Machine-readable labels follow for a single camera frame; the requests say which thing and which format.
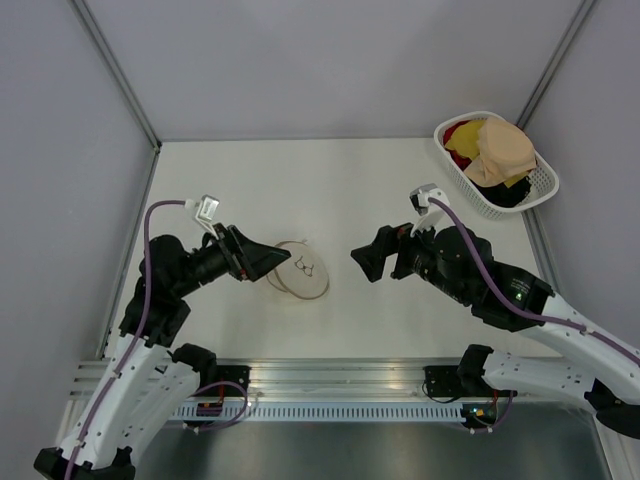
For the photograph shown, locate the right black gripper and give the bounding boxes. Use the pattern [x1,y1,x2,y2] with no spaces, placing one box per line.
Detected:
[350,210,470,303]

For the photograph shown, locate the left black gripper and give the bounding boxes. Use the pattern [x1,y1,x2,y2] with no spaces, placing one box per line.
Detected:
[173,222,291,296]

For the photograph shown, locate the cream mesh laundry bag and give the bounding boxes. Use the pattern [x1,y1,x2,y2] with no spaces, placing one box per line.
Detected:
[266,240,330,301]

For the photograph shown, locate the beige bra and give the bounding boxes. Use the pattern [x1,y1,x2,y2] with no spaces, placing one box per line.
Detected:
[464,117,537,188]

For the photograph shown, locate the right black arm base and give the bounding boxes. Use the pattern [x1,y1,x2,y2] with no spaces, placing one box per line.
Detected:
[421,365,511,403]

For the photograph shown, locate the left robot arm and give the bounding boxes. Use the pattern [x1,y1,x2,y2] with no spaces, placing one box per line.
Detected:
[34,224,291,479]

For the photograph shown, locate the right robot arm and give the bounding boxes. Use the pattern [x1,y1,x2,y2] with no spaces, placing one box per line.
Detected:
[351,224,639,438]

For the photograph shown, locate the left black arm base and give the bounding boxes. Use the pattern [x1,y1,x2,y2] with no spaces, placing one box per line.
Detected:
[197,364,251,398]

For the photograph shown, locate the black garment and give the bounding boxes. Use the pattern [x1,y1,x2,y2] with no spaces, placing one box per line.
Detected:
[477,177,531,208]

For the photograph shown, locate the yellow garment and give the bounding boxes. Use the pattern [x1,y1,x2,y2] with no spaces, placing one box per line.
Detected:
[444,118,529,187]

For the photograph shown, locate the white plastic basket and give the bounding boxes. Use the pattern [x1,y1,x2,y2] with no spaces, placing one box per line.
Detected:
[433,111,560,220]

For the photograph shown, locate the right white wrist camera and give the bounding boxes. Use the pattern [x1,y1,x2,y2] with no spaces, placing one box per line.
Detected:
[409,183,450,237]

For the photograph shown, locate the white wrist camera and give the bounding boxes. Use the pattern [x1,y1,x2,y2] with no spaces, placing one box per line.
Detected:
[184,195,220,240]
[409,183,450,237]

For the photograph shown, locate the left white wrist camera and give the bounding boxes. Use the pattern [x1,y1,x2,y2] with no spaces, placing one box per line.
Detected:
[184,195,220,240]

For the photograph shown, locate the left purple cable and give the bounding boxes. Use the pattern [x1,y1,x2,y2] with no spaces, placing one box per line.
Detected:
[63,197,251,480]

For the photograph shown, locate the purple cable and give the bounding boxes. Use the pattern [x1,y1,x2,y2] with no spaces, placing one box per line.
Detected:
[63,197,251,480]
[427,197,640,441]

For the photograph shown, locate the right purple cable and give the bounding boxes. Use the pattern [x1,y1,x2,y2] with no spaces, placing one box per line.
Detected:
[427,197,640,441]

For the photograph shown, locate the white slotted cable duct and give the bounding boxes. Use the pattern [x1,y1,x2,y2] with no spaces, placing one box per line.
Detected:
[169,402,516,422]

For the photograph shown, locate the left aluminium frame post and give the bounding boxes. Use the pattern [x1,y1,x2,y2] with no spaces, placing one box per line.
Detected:
[67,0,162,153]

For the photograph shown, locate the aluminium frame post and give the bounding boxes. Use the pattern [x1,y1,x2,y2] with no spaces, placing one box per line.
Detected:
[516,0,600,130]
[67,0,162,153]

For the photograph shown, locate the right aluminium frame post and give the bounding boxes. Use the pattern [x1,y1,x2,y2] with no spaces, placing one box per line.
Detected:
[516,0,600,130]

